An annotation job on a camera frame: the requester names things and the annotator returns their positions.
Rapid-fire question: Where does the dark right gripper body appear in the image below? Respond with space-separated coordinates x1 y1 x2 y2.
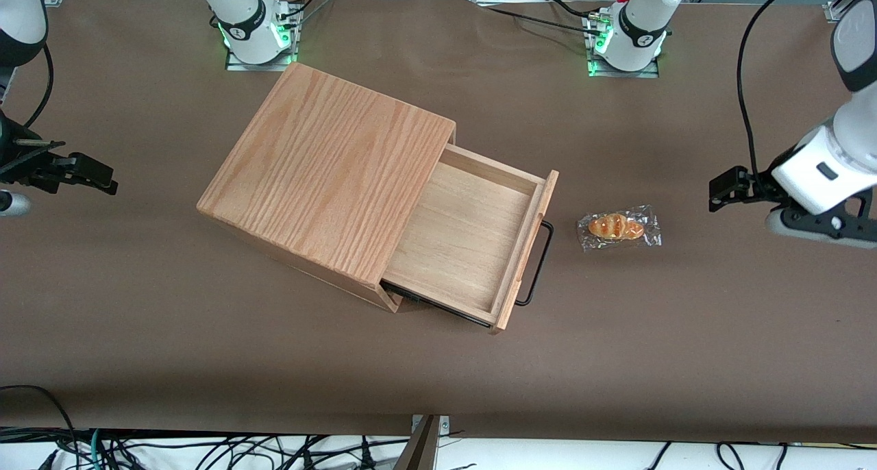
0 112 22 178

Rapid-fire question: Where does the black metal drawer handle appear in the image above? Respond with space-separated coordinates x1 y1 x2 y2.
515 220 555 308

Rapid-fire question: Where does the light wooden drawer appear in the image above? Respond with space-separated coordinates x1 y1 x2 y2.
381 143 560 335

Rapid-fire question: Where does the oak wooden drawer cabinet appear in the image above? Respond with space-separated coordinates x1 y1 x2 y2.
197 62 458 313

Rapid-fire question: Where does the bread roll in clear wrapper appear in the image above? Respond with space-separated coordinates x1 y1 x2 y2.
576 205 663 253

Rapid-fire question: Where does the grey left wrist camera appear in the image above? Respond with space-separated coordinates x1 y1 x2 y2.
765 189 877 250

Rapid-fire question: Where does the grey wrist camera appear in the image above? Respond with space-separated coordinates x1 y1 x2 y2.
0 190 32 217
765 189 877 250

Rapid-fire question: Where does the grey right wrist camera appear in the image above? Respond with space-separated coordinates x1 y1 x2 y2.
0 190 32 217

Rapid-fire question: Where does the black cable along right arm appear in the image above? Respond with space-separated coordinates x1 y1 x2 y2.
23 44 55 129

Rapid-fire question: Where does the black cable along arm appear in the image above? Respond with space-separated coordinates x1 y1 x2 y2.
736 0 834 184
23 44 55 129

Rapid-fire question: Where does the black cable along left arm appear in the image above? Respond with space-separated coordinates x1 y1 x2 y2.
736 0 834 184

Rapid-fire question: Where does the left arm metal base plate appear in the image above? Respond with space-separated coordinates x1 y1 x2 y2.
587 58 660 79

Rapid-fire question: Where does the aluminium frame profile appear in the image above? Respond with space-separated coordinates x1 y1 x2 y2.
824 0 877 23

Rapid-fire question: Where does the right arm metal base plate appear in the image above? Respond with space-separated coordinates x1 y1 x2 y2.
225 44 299 73

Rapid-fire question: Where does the black looped floor cable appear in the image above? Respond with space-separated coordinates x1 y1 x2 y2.
0 385 78 452

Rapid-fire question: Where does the short black table cable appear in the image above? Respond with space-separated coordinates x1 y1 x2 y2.
546 0 595 20

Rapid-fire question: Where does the long black table cable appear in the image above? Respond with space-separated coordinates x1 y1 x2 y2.
473 3 598 32

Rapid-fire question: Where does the black cable bundle at base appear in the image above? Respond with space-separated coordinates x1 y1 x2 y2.
274 0 331 31

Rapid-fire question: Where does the brown camera stand post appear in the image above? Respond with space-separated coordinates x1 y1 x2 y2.
393 414 450 470

